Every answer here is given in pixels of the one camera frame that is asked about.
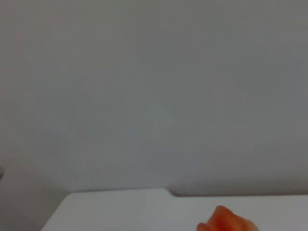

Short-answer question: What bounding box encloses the orange sliced bread loaf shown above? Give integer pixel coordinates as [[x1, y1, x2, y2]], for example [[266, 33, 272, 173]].
[[196, 205, 260, 231]]

